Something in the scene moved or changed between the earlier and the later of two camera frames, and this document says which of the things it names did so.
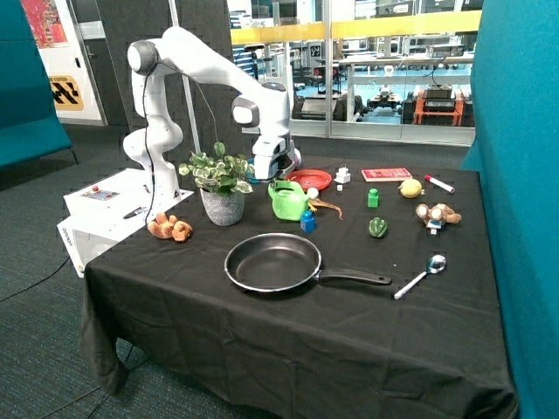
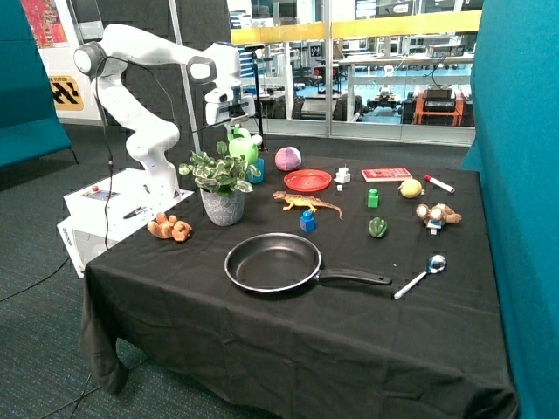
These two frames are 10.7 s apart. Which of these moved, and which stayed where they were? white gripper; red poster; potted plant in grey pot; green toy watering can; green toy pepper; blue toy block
Moved: white gripper; green toy watering can
Stayed: green toy pepper; potted plant in grey pot; blue toy block; red poster
